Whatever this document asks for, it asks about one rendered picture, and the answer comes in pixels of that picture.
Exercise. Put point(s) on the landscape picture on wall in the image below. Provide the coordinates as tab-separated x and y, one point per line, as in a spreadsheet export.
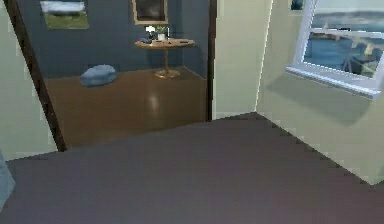
65	15

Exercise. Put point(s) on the blue floor cushion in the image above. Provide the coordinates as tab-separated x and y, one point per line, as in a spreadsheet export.
98	75

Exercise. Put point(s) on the small blue framed picture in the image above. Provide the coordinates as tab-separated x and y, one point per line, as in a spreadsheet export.
296	4

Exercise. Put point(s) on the grey blue furniture corner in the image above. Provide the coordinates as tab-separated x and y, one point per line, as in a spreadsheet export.
5	181

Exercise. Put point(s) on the small potted green plant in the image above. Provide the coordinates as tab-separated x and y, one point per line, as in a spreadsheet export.
161	32

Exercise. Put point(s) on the gold framed dark picture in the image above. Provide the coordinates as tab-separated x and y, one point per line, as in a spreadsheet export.
150	11

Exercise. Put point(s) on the small dark flat object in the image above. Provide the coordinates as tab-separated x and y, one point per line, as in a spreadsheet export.
183	41

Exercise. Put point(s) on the dark blue flat object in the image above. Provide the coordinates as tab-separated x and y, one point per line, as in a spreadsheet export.
144	40

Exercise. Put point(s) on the round wooden pedestal table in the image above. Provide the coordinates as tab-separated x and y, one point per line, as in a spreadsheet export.
165	45

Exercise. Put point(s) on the white framed window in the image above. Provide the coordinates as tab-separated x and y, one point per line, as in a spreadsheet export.
340	46

